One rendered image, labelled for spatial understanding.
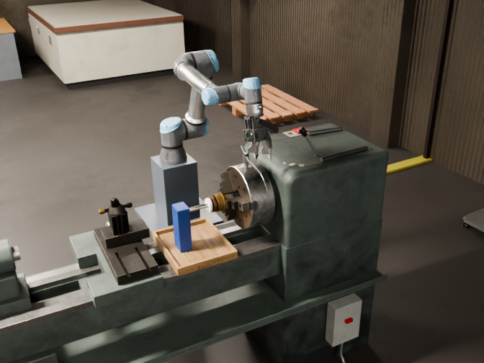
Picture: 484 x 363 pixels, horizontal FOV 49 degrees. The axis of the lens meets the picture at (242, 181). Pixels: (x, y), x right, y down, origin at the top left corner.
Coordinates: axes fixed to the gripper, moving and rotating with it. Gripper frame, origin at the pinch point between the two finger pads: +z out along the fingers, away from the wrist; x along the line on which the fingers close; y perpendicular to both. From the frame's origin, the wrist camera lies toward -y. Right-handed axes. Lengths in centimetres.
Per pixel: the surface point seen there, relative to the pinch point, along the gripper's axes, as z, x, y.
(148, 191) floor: 70, -260, -88
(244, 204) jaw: 21.4, -10.0, 6.2
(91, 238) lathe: 31, -65, 58
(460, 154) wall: 76, -77, -332
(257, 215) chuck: 28.2, -7.9, 0.9
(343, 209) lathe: 35, 9, -41
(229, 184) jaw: 14.6, -24.3, 2.1
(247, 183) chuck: 12.3, -10.1, 2.7
